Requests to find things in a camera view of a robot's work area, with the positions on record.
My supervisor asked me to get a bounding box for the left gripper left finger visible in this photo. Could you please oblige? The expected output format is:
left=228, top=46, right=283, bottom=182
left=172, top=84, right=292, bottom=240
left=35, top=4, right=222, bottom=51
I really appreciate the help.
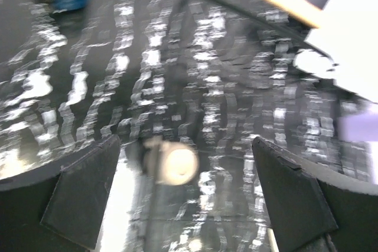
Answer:
left=1, top=135, right=120, bottom=251

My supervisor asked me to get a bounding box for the white dry-erase board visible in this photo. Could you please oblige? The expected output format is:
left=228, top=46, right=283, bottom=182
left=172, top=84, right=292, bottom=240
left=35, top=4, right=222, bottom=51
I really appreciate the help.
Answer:
left=294, top=0, right=377, bottom=103

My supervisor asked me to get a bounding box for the lavender plastic cup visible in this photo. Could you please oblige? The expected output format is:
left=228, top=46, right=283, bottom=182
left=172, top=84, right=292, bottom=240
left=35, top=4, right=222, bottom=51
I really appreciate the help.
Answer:
left=337, top=113, right=377, bottom=142

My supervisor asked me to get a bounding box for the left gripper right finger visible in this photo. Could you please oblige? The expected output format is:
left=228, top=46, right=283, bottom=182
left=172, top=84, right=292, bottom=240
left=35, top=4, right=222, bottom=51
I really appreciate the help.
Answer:
left=252, top=137, right=377, bottom=251

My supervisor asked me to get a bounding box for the taupe ceramic mug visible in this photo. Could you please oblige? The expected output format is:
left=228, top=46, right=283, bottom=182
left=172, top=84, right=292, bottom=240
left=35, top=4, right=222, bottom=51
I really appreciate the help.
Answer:
left=142, top=136, right=200, bottom=186

